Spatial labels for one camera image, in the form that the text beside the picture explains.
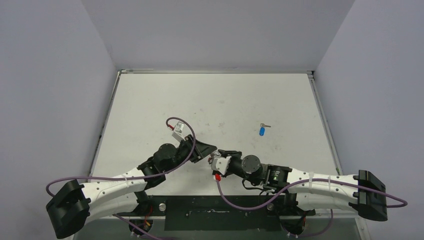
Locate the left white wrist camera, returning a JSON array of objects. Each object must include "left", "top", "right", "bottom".
[{"left": 168, "top": 121, "right": 185, "bottom": 143}]

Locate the key with blue tag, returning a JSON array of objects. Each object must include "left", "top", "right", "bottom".
[{"left": 259, "top": 123, "right": 271, "bottom": 137}]

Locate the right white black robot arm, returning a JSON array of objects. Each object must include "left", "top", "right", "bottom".
[{"left": 208, "top": 150, "right": 388, "bottom": 222}]

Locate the metal keyring with red handle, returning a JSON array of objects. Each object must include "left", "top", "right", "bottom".
[{"left": 207, "top": 151, "right": 220, "bottom": 165}]

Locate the aluminium frame rail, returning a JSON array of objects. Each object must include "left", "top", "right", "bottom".
[{"left": 356, "top": 225, "right": 372, "bottom": 240}]

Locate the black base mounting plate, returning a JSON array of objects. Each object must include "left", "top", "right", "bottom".
[{"left": 120, "top": 195, "right": 316, "bottom": 232}]

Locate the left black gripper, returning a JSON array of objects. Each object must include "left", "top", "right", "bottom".
[{"left": 163, "top": 134, "right": 217, "bottom": 174}]

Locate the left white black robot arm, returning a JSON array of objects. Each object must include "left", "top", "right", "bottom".
[{"left": 46, "top": 134, "right": 218, "bottom": 239}]

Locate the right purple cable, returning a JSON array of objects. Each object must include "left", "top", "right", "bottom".
[{"left": 215, "top": 175, "right": 408, "bottom": 239}]

